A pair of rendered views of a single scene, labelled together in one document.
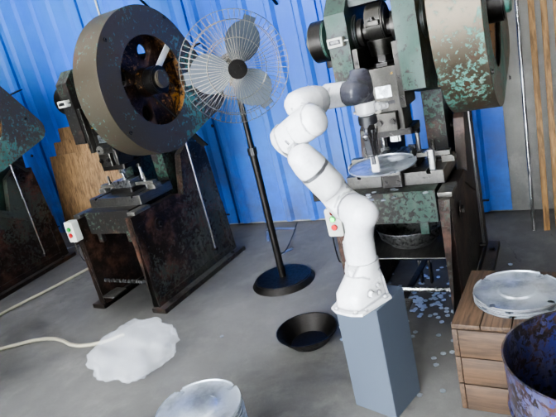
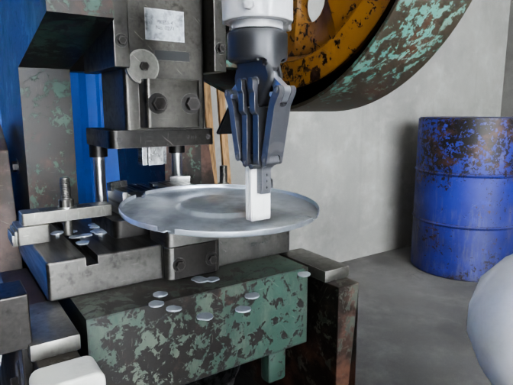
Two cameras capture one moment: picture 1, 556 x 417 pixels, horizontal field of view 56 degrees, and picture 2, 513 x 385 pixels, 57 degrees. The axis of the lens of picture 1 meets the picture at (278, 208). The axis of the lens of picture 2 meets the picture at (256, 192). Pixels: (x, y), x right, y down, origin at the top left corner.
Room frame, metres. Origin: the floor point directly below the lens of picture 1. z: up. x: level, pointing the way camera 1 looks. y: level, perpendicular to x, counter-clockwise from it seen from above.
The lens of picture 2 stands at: (1.82, 0.12, 0.93)
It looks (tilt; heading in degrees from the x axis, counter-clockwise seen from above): 10 degrees down; 295
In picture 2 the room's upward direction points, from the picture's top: straight up
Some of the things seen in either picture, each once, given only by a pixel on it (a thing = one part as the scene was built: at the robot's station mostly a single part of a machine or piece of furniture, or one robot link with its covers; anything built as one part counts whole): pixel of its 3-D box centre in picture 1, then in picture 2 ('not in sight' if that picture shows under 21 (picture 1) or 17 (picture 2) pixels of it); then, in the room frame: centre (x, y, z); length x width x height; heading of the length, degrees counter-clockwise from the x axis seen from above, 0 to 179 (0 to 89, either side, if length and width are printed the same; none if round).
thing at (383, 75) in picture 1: (386, 96); (155, 44); (2.36, -0.59, 1.04); 0.17 x 0.15 x 0.30; 149
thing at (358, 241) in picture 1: (360, 229); not in sight; (1.66, -0.26, 0.71); 0.18 x 0.11 x 0.25; 15
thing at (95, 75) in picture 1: (160, 150); not in sight; (3.59, 0.69, 0.87); 1.53 x 0.99 x 1.74; 147
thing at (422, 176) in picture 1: (401, 170); (154, 237); (2.40, -0.61, 0.68); 0.45 x 0.30 x 0.06; 59
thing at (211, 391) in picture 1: (198, 407); not in sight; (1.48, 0.41, 0.31); 0.29 x 0.29 x 0.01
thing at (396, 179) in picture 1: (390, 173); (193, 236); (2.25, -0.53, 0.72); 0.25 x 0.14 x 0.14; 149
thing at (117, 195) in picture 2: (398, 154); (153, 196); (2.39, -0.61, 0.76); 0.15 x 0.09 x 0.05; 59
